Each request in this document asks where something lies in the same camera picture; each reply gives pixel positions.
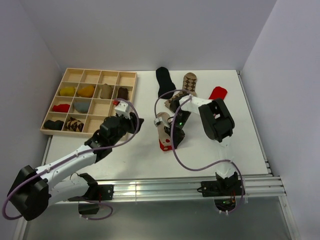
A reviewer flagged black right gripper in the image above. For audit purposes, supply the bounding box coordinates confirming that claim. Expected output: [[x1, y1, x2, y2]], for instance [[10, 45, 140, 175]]
[[164, 110, 192, 149]]

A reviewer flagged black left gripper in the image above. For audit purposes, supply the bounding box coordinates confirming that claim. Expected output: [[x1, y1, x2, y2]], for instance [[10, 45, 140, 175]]
[[109, 111, 144, 146]]

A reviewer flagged red reindeer sock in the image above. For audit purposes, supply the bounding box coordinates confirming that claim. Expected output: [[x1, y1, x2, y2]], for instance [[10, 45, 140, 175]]
[[208, 86, 228, 100], [156, 112, 172, 152]]

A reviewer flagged dark brown striped sock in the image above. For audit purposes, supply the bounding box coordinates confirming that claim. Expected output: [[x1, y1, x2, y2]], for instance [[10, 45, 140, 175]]
[[116, 87, 129, 101]]

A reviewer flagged brown argyle sock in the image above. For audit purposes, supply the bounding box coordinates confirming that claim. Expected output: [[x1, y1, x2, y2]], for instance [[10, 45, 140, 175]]
[[164, 72, 197, 109]]

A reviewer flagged tan ribbed sock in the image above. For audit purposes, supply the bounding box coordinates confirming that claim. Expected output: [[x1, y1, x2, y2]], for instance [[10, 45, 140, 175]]
[[100, 83, 113, 99]]

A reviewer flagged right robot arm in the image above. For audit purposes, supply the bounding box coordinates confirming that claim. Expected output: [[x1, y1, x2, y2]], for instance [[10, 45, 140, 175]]
[[154, 94, 241, 195]]

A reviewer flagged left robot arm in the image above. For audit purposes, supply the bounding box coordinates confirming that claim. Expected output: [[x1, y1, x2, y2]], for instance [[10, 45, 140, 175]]
[[2, 112, 144, 221]]

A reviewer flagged rolled grey sock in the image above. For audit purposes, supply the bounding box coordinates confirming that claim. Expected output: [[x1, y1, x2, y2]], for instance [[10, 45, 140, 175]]
[[73, 101, 91, 114]]

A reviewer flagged rolled argyle sock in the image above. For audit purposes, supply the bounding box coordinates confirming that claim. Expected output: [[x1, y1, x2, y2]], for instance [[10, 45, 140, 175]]
[[65, 117, 84, 133]]

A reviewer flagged wooden compartment tray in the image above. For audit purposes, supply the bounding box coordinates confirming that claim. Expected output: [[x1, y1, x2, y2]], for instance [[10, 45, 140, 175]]
[[40, 68, 138, 137]]

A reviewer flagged rolled orange sock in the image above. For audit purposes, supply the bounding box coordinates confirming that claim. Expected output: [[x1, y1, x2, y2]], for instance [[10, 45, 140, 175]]
[[77, 85, 95, 98]]

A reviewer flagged rolled red sock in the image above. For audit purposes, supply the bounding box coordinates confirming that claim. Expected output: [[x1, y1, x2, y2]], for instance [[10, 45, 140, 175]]
[[52, 103, 70, 113]]

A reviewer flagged rolled black sock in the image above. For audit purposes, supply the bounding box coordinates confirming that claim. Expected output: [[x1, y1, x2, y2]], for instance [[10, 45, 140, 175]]
[[43, 120, 64, 131]]

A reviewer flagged rolled yellow sock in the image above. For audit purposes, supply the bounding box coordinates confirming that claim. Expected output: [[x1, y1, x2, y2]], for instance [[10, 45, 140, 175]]
[[59, 86, 76, 97]]

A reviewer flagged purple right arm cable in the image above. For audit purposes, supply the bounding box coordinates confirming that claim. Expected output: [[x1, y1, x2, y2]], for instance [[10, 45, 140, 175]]
[[153, 89, 246, 214]]

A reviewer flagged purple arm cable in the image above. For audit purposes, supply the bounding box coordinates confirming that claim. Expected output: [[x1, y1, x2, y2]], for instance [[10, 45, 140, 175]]
[[2, 98, 140, 221], [153, 89, 246, 214]]

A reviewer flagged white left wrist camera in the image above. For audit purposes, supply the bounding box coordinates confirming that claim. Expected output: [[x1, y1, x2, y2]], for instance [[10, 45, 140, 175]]
[[113, 99, 131, 119]]

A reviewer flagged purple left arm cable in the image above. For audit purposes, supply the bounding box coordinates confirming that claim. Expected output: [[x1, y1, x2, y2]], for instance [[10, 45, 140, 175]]
[[2, 98, 140, 221]]

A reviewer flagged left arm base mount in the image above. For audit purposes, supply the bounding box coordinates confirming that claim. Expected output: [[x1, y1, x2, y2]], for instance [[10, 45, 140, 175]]
[[68, 184, 114, 221]]

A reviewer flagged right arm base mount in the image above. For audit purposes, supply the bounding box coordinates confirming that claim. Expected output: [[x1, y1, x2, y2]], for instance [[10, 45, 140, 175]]
[[196, 179, 246, 215]]

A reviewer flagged aluminium frame rail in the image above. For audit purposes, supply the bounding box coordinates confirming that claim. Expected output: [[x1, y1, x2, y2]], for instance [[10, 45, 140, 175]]
[[49, 176, 286, 205]]

